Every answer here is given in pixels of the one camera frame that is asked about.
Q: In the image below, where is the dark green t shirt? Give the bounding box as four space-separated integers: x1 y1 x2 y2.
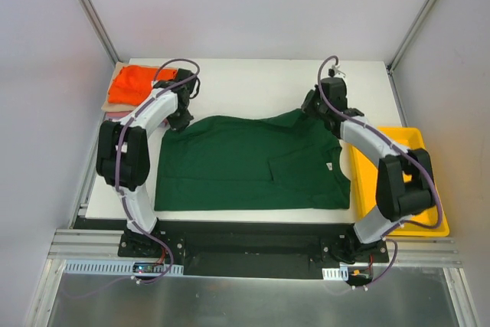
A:
155 110 351 211

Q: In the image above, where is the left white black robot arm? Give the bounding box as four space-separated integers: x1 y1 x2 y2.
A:
96 77 200 257

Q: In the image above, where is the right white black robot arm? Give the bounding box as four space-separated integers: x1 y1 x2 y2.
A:
301 86 440 264

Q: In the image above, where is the folded pink t shirt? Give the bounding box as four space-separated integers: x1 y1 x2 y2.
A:
105 110 169 127

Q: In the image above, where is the folded orange t shirt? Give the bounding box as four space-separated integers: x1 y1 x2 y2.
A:
107 65 158 106

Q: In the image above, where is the folded beige t shirt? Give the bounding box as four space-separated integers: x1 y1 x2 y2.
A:
102 62 136 112

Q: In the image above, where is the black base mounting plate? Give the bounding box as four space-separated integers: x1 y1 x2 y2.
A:
118 221 388 280

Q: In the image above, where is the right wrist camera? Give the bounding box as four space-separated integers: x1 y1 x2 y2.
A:
320 67 348 113

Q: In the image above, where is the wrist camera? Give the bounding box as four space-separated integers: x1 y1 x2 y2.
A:
320 67 348 113
152 67 201 99

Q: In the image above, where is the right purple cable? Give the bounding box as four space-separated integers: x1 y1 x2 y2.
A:
316 55 445 292

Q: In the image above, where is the purple cable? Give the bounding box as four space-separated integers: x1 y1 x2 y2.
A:
113 57 202 286
316 55 445 292

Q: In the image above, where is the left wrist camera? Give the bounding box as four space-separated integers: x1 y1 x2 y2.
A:
152 67 201 99

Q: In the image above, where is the right aluminium frame post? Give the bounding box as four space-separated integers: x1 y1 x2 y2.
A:
387 0 439 75

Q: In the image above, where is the aluminium frame post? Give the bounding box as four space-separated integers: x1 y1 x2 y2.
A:
78 0 121 64
387 0 439 75

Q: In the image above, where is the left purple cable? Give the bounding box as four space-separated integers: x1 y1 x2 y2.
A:
113 57 202 286

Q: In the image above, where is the aluminium front rail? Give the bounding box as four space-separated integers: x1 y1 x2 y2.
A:
49 217 463 268

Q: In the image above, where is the right white cable duct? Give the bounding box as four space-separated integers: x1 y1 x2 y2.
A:
322 267 349 281

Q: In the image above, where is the white cable duct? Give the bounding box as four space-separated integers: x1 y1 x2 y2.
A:
64 260 184 277
322 267 349 281

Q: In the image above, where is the left white cable duct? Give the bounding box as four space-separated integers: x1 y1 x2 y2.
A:
64 260 184 277

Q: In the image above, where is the left aluminium frame post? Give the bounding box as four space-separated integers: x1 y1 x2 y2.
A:
78 0 121 64

